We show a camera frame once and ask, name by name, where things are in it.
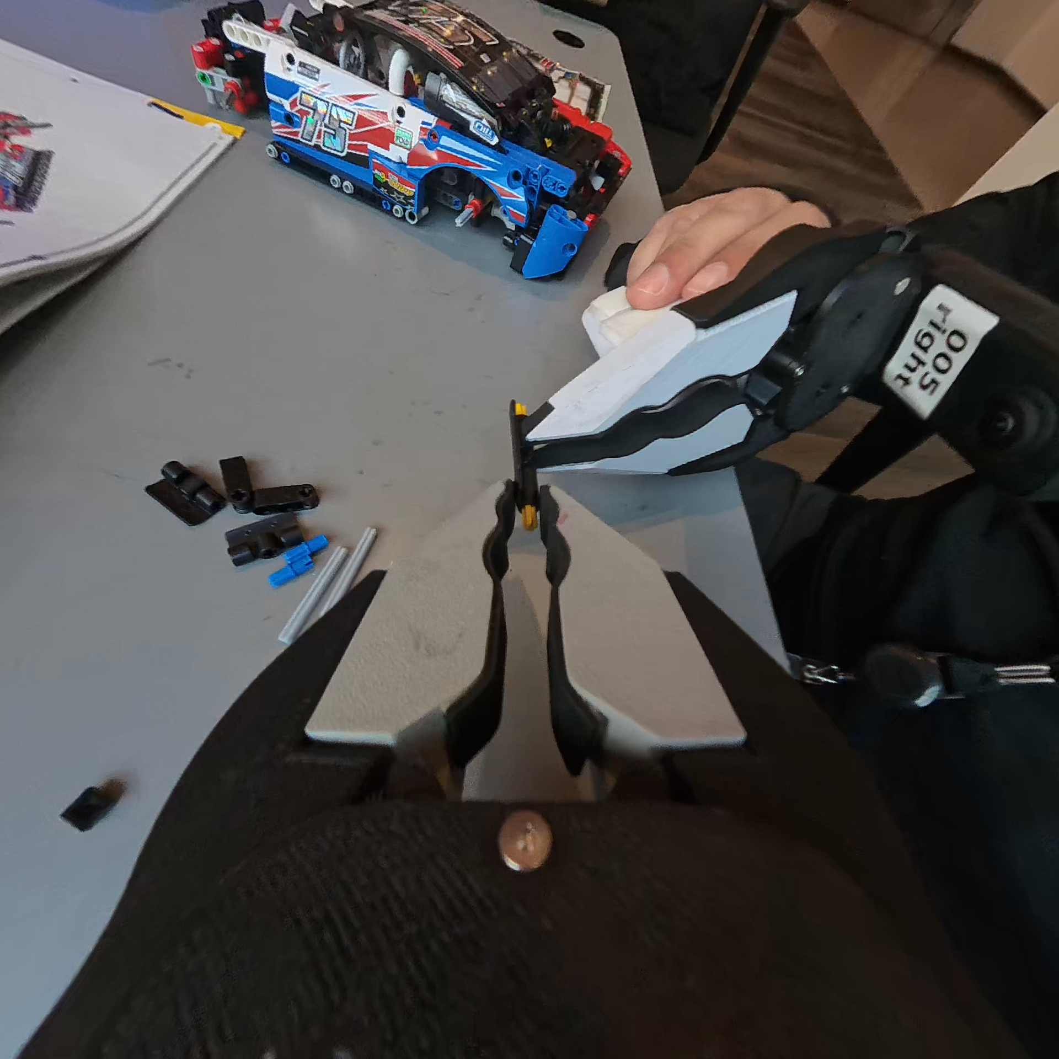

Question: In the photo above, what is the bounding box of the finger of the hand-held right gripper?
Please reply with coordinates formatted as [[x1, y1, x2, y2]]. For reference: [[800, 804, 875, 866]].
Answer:
[[525, 290, 802, 443], [533, 401, 762, 478]]

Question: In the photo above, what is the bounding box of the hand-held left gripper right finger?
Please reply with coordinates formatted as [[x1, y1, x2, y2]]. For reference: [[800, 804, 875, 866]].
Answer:
[[539, 485, 748, 777]]

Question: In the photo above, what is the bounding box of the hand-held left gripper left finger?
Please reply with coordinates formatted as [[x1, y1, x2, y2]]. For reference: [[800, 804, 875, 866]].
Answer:
[[304, 480, 516, 771]]

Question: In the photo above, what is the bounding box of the light grey toy axle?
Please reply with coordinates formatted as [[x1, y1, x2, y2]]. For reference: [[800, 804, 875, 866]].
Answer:
[[327, 527, 378, 609], [278, 546, 349, 646]]

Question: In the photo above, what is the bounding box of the black double connector brick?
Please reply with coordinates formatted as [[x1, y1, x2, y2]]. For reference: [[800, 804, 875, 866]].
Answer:
[[225, 515, 309, 568]]

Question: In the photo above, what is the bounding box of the person's right forearm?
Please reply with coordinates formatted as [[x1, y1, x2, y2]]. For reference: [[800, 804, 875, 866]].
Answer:
[[827, 169, 1059, 282]]

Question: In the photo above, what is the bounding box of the grey desk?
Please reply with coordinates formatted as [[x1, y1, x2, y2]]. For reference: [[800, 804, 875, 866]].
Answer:
[[0, 0, 787, 1059]]

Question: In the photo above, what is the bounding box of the person's right hand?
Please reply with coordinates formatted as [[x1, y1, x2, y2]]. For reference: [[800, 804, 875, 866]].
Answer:
[[624, 186, 832, 311]]

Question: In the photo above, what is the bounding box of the small black square brick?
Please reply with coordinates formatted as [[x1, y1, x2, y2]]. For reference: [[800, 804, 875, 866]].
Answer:
[[60, 778, 127, 832]]

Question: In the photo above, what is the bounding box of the partly built toy car model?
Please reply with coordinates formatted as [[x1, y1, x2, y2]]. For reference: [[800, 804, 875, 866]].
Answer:
[[192, 0, 634, 281]]

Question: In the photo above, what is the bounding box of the open instruction booklet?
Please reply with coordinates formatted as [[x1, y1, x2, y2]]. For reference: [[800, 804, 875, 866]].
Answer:
[[0, 37, 247, 332]]

